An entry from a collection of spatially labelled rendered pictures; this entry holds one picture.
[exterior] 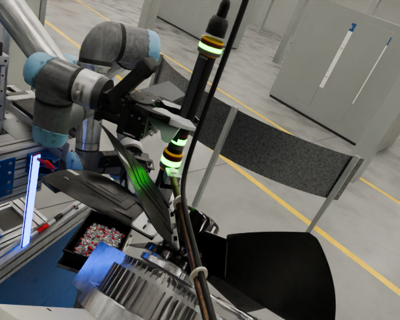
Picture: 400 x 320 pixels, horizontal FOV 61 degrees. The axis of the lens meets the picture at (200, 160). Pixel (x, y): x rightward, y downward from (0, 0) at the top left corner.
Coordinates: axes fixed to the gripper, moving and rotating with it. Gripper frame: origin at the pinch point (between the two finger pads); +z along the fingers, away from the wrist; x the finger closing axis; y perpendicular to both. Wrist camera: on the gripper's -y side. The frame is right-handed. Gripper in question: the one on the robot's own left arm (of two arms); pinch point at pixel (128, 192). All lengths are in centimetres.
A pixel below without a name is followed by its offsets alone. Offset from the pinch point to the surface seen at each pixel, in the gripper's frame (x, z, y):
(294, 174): 36, -116, 153
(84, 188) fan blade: -0.9, 3.3, -11.5
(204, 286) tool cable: -19.7, 43.8, 0.9
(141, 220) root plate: -1.1, 11.2, 2.2
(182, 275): -1.3, 26.4, 9.6
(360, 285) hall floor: 93, -67, 237
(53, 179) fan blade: -1.5, 3.0, -18.8
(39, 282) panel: 61, -18, -12
